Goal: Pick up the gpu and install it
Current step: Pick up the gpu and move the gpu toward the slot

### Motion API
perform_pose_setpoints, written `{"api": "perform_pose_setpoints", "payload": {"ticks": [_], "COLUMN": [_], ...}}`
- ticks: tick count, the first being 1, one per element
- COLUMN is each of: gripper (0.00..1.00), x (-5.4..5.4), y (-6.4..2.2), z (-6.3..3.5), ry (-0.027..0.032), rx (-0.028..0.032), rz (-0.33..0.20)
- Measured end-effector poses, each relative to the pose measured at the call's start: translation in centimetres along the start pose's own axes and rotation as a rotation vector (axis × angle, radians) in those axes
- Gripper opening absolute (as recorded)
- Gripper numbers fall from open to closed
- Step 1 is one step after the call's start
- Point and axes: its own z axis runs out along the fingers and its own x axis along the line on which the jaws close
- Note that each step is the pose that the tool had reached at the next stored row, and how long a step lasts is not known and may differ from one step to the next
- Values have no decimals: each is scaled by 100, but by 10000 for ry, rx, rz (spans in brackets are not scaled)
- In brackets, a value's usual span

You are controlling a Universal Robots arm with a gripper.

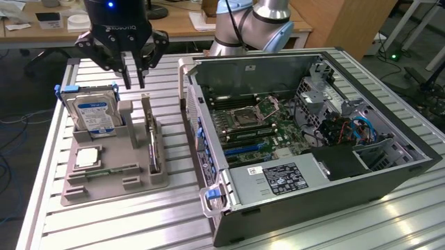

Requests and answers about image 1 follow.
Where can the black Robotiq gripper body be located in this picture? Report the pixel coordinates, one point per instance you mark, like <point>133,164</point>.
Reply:
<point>118,15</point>

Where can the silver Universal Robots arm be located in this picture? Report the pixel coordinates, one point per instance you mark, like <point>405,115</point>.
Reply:
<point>268,13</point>

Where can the white round tray box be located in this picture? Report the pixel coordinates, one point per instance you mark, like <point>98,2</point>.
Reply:
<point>78,24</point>

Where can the black round stand base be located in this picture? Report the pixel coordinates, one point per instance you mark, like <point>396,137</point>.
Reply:
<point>160,13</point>

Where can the white cup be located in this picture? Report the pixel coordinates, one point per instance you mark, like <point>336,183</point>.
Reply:
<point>66,2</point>

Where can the white paper stack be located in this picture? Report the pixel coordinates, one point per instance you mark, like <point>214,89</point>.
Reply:
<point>200,22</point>

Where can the wooden desk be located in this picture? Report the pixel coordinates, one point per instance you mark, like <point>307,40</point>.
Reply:
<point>42,35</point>

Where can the white box with black top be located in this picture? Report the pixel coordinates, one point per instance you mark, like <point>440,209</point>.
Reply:
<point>50,20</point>

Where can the grey cup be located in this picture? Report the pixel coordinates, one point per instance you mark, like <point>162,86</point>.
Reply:
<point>51,3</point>

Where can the brown cardboard box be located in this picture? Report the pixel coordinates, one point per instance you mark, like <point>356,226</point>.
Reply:
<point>209,7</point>

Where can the hard disk with blue label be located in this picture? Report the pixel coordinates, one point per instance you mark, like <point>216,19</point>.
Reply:
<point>94,114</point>

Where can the small white paper note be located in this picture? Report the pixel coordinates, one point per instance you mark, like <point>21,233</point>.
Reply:
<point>18,26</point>

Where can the CPU socket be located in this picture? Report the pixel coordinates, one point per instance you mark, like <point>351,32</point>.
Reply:
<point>246,117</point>

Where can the metal socket cover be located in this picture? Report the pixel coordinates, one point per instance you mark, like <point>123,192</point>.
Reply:
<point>269,106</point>

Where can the grey parts rack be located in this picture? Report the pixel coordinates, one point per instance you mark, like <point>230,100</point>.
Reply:
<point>118,156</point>

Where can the silver CPU chip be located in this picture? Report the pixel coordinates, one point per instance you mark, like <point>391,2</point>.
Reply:
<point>86,157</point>

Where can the blue expansion slot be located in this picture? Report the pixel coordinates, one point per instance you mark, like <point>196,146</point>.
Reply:
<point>240,149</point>

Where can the green RAM stick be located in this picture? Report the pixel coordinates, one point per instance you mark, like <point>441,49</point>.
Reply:
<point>105,173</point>

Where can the metal disk bay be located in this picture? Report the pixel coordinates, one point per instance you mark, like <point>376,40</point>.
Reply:
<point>313,104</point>

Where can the green motherboard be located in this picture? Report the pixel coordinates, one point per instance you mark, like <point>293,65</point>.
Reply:
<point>284,138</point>

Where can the wooden cabinet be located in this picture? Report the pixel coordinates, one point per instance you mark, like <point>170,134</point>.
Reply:
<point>348,26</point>

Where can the grey power supply unit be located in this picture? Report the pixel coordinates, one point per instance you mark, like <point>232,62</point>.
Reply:
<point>278,177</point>

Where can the device with green light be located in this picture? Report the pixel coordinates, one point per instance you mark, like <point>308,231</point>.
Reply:
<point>395,56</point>

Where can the open black PC case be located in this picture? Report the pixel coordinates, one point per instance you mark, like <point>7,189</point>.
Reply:
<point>313,208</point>

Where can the black floor equipment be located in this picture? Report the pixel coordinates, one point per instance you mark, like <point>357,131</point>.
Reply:
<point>428,86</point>

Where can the blue disk carrier bracket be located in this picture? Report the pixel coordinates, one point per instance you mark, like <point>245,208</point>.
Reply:
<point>67,89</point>

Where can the white table frame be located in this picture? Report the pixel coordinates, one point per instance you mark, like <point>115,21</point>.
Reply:
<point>411,23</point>

